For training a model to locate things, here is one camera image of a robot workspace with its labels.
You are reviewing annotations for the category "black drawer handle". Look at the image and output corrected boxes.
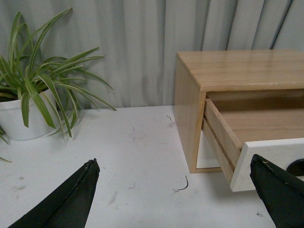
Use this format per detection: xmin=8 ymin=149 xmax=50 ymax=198
xmin=286 ymin=159 xmax=304 ymax=177

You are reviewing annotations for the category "green spider plant left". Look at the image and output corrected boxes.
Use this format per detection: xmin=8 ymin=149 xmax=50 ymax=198
xmin=0 ymin=7 xmax=117 ymax=163

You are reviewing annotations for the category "white plant pot left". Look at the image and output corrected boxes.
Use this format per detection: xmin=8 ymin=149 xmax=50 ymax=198
xmin=0 ymin=99 xmax=53 ymax=141

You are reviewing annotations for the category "white drawer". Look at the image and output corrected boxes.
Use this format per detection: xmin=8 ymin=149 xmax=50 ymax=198
xmin=196 ymin=120 xmax=235 ymax=183
xmin=202 ymin=97 xmax=304 ymax=192

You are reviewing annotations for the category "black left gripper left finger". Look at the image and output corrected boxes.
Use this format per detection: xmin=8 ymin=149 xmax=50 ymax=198
xmin=10 ymin=159 xmax=100 ymax=228

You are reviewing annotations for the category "wooden drawer cabinet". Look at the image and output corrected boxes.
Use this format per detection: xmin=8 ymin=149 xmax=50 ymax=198
xmin=174 ymin=50 xmax=304 ymax=173

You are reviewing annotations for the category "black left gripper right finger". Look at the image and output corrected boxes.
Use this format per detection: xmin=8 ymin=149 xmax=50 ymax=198
xmin=250 ymin=154 xmax=304 ymax=228

